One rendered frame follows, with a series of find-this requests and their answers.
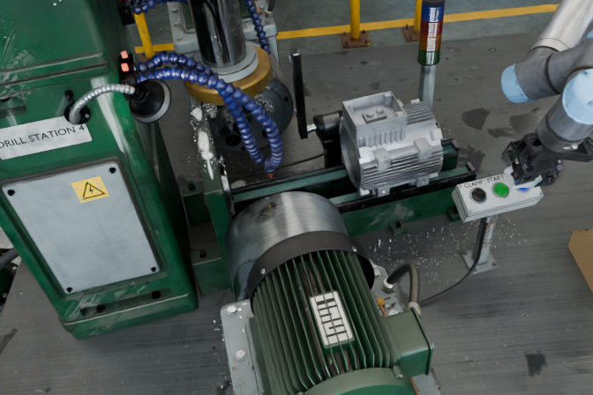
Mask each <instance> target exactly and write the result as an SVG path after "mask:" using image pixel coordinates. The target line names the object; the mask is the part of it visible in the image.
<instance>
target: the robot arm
mask: <svg viewBox="0 0 593 395"><path fill-rule="evenodd" d="M592 25H593V0H562V1H561V2H560V4H559V6H558V8H557V9H556V11H555V12H554V13H553V14H552V17H551V18H550V20H549V21H548V23H547V24H546V26H545V28H544V30H543V31H542V33H540V35H539V37H538V38H537V40H536V42H535V43H534V45H533V47H532V48H531V50H530V51H529V53H528V54H527V55H526V57H525V59H524V60H523V61H522V62H521V63H515V64H514V65H512V66H509V67H507V68H506V69H505V70H504V71H503V73H502V77H501V87H502V90H503V93H504V94H505V95H506V97H507V98H508V99H509V100H510V101H512V102H514V103H521V102H526V101H530V102H532V101H535V100H539V99H543V98H547V97H551V96H555V95H559V94H560V96H559V98H558V99H557V100H556V101H555V103H554V104H553V105H552V107H551V108H550V110H549V111H548V112H547V113H546V114H545V115H544V117H543V118H542V120H541V121H540V122H539V124H538V126H537V128H536V130H535V132H532V133H529V134H526V135H525V136H524V137H523V139H520V140H515V141H512V142H510V143H509V145H508V146H507V148H506V149H505V150H504V152H503V153H502V154H501V155H506V154H508V157H509V159H510V161H513V162H512V163H511V167H509V168H506V169H505V170H504V173H505V174H511V175H512V177H513V178H514V181H518V182H517V184H515V185H513V186H512V187H511V189H517V188H536V187H540V186H543V187H545V186H549V185H552V184H554V183H555V181H556V179H557V178H559V175H558V173H559V172H560V170H562V167H563V161H562V160H574V161H582V162H590V161H592V160H593V140H592V138H591V137H588V135H589V134H590V133H591V132H592V131H593V30H592V31H591V32H590V33H589V34H588V35H587V33H588V31H589V30H590V28H591V27H592ZM586 35H587V37H586V38H585V36H586ZM584 38H585V39H584ZM581 44H582V45H581ZM510 146H512V148H513V150H509V151H508V148H509V147H510Z"/></svg>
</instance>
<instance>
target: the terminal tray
mask: <svg viewBox="0 0 593 395"><path fill-rule="evenodd" d="M387 93H389V95H386V94H387ZM348 102H350V104H349V105H348V104H347V103H348ZM399 112H402V114H401V115H399V114H398V113H399ZM342 115H343V125H345V126H347V128H348V129H349V130H348V129H347V128H346V127H345V126H344V128H345V129H346V131H347V132H348V134H349V137H350V139H351V141H352V142H353V144H354V142H355V144H354V145H356V146H355V147H356V148H359V147H363V146H367V147H370V148H372V147H373V146H374V145H375V146H376V147H378V145H381V146H383V144H384V143H385V144H386V145H388V142H390V143H391V144H392V143H393V142H394V141H395V142H398V140H399V139H400V140H401V141H403V139H404V138H406V129H407V114H406V113H405V111H404V110H403V108H402V106H401V105H400V104H399V102H398V101H397V99H396V98H395V97H394V95H393V94H392V92H391V91H388V92H384V93H377V94H374V95H370V96H365V97H362V98H358V99H354V100H350V101H343V102H342ZM358 122H361V124H358ZM349 131H350V133H351V135H350V133H349ZM351 136H352V137H351ZM352 138H353V139H354V141H353V139H352Z"/></svg>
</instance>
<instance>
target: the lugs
mask: <svg viewBox="0 0 593 395"><path fill-rule="evenodd" d="M415 102H419V99H416V100H413V101H409V102H408V104H411V103H415ZM429 132H430V136H431V140H432V141H435V140H439V139H442V138H443V137H442V133H441V129H440V128H439V129H436V130H430V131H429ZM357 155H358V159H362V158H367V157H370V154H369V151H368V147H367V146H363V147H359V148H357ZM436 176H439V175H438V173H435V174H431V175H429V178H433V177H436ZM357 191H358V195H359V196H363V195H367V194H369V193H370V192H369V191H368V190H366V191H363V190H362V188H357Z"/></svg>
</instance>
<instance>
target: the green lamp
mask: <svg viewBox="0 0 593 395"><path fill-rule="evenodd" d="M439 54H440V48H439V49H438V50H435V51H425V50H422V49H420V48H419V46H418V61H419V62H420V63H423V64H435V63H437V62H438V61H439Z"/></svg>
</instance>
